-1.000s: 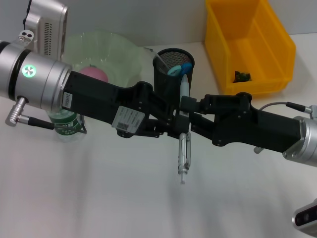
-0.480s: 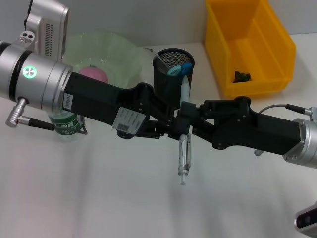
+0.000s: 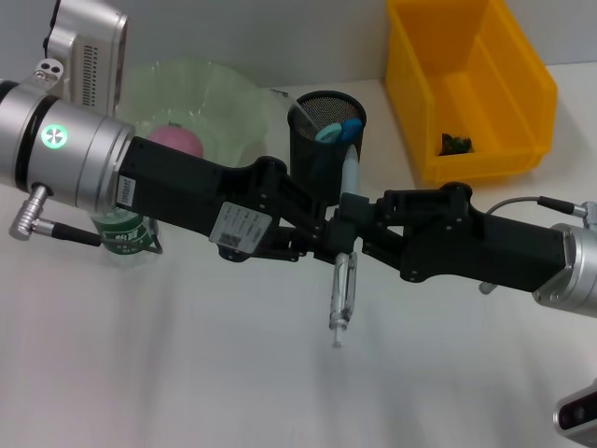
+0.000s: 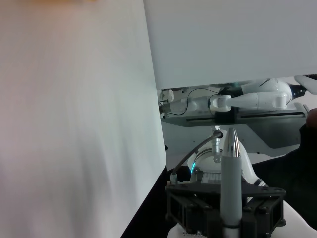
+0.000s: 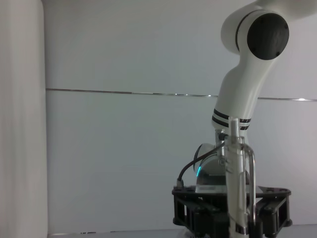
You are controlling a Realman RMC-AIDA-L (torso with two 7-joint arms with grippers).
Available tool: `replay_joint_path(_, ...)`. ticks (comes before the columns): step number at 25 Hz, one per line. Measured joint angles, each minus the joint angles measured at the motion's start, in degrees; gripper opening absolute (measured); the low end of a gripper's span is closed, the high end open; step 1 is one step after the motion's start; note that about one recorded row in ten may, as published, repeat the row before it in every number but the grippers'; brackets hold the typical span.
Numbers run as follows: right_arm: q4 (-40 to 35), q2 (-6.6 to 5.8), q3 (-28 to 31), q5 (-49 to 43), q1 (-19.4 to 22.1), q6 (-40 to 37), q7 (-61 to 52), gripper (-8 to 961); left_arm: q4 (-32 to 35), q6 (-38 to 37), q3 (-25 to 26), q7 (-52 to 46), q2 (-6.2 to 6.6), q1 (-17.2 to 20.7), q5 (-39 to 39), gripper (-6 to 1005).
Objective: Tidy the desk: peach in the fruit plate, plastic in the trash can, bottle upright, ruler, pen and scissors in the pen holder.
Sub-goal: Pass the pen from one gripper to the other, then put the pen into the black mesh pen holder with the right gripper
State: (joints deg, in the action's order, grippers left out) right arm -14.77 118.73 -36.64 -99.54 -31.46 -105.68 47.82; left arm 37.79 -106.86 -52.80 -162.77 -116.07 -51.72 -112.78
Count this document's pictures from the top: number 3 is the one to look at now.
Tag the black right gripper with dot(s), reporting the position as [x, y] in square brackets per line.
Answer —
[503, 247]

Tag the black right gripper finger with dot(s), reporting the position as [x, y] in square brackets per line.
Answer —
[354, 205]

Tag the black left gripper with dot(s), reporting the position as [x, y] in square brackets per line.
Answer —
[186, 191]

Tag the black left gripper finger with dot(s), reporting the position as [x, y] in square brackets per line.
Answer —
[340, 238]

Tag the silver white pen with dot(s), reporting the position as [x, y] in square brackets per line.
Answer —
[351, 172]

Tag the blue scissors with sheath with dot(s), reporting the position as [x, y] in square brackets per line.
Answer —
[329, 134]

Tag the clear plastic ruler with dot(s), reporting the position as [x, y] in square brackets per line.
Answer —
[305, 116]

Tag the small green plastic scrap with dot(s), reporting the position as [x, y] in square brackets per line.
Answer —
[456, 144]

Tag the pink toy peach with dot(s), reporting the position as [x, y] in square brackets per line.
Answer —
[177, 137]

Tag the clear green-label water bottle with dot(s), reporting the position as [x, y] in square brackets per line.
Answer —
[123, 235]

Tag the black mesh pen holder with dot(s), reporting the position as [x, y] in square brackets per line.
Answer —
[305, 154]

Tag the translucent green fruit plate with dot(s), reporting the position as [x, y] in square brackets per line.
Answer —
[210, 102]

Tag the yellow plastic bin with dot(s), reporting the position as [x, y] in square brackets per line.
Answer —
[494, 93]

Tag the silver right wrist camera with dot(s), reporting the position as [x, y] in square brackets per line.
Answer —
[578, 410]

